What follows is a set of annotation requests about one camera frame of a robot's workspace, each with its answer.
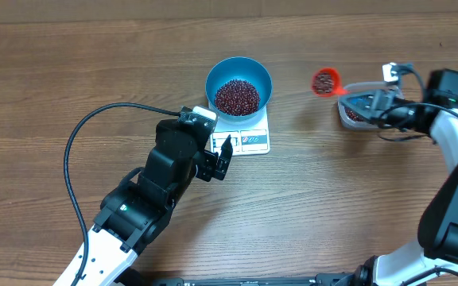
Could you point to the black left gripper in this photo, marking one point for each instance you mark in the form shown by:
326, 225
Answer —
207, 169

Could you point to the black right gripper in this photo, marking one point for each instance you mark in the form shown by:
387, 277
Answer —
378, 103

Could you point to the red scoop blue handle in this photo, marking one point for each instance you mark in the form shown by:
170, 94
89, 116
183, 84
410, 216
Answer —
338, 90

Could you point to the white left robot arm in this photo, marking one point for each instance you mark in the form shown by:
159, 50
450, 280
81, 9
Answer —
141, 206

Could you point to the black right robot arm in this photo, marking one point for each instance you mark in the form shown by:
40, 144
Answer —
434, 251

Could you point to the red beans in scoop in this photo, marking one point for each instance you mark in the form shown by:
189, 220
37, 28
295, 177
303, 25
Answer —
323, 83

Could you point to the white digital kitchen scale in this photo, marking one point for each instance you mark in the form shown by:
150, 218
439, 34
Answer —
248, 137

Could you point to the red beans in bowl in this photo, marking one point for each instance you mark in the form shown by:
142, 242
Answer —
237, 98

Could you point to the teal blue bowl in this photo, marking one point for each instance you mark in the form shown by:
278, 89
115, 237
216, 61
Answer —
244, 68

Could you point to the clear plastic container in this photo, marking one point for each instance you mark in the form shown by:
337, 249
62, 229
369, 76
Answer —
357, 87

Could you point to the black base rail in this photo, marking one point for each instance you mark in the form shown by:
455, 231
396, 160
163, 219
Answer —
132, 277

